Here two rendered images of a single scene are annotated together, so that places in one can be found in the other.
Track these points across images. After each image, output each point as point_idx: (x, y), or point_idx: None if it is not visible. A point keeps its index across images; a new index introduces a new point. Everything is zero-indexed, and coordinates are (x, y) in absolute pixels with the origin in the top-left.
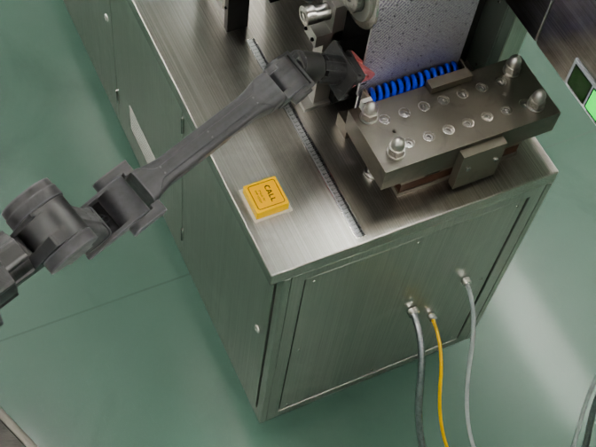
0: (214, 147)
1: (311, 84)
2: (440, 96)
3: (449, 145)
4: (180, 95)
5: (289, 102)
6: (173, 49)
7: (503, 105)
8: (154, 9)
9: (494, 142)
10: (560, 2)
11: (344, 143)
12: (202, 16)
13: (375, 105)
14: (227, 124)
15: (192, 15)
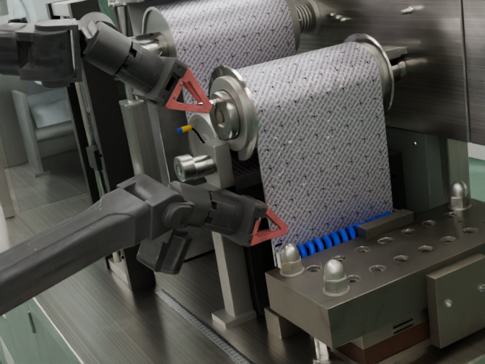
0: (38, 262)
1: (189, 203)
2: (380, 239)
3: (408, 269)
4: (71, 348)
5: (178, 263)
6: (68, 315)
7: (464, 228)
8: (53, 293)
9: (469, 259)
10: (473, 61)
11: (281, 343)
12: (105, 287)
13: (293, 245)
14: (60, 236)
15: (94, 289)
